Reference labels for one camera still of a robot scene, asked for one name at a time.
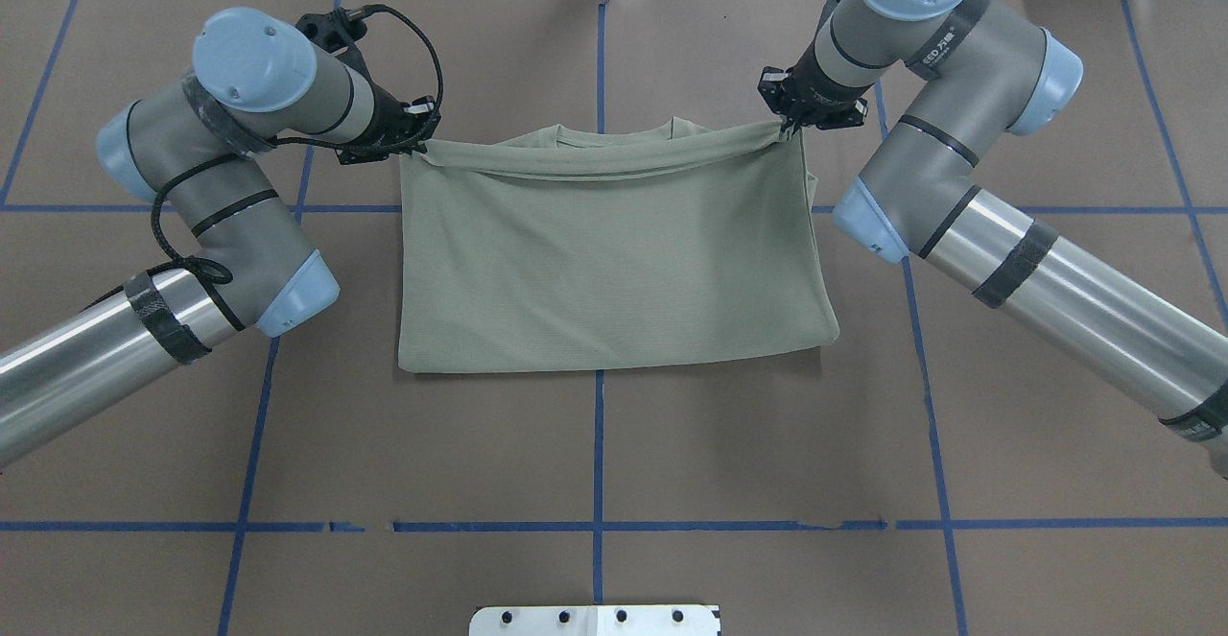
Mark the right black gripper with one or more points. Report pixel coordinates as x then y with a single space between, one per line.
818 85

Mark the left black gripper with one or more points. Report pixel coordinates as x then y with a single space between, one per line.
383 117

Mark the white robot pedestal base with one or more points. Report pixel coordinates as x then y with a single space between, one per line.
627 619

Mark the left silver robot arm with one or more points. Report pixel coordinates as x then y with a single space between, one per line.
235 257

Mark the olive green long-sleeve shirt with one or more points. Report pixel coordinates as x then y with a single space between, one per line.
564 251

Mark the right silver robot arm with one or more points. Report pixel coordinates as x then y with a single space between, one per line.
988 72

